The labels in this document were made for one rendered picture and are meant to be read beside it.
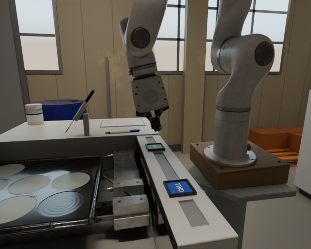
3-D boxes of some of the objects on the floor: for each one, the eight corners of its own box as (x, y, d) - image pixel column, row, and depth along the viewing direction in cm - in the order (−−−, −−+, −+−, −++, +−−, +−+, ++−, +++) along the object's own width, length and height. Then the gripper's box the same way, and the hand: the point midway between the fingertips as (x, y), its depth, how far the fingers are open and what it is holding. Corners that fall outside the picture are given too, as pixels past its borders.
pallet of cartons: (296, 146, 355) (300, 125, 347) (339, 163, 286) (345, 138, 277) (242, 150, 338) (244, 128, 329) (274, 169, 268) (278, 142, 260)
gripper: (165, 68, 65) (174, 122, 70) (119, 78, 63) (133, 133, 68) (171, 67, 58) (182, 127, 63) (120, 78, 56) (135, 139, 61)
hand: (155, 124), depth 65 cm, fingers closed
